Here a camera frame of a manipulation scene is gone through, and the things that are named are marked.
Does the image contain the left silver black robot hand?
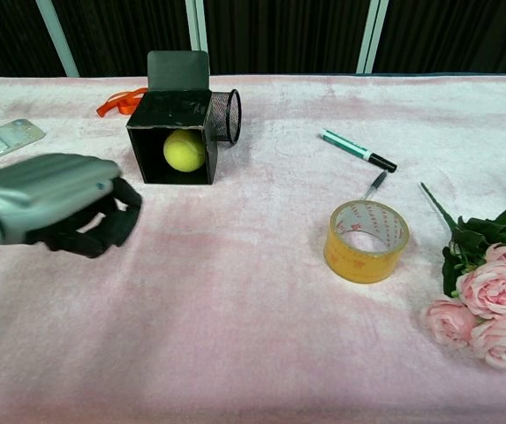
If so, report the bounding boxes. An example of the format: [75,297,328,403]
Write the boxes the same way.
[0,153,143,260]

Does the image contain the yellow tennis ball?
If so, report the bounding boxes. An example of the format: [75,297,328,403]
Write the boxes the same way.
[162,129,208,172]

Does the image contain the black cardboard box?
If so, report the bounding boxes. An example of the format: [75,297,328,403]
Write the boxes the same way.
[125,49,220,186]

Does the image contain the orange ribbon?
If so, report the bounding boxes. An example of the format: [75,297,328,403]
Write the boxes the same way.
[96,87,151,118]

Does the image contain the black mesh pen holder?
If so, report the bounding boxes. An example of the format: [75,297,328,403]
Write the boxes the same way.
[210,88,242,148]

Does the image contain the pink plush table cloth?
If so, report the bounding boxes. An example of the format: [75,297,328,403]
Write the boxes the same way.
[0,73,506,424]

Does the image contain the green white marker pen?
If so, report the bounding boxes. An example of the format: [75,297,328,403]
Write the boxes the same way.
[321,128,398,173]

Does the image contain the yellow packing tape roll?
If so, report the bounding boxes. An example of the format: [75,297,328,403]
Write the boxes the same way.
[323,199,411,284]

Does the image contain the black ballpoint pen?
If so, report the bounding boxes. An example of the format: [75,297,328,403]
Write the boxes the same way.
[361,170,389,201]

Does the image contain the pink artificial rose bouquet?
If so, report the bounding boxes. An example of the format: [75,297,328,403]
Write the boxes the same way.
[419,181,506,372]

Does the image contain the white metal frame post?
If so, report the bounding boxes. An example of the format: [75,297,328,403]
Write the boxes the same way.
[185,0,209,53]
[356,0,389,75]
[35,0,80,79]

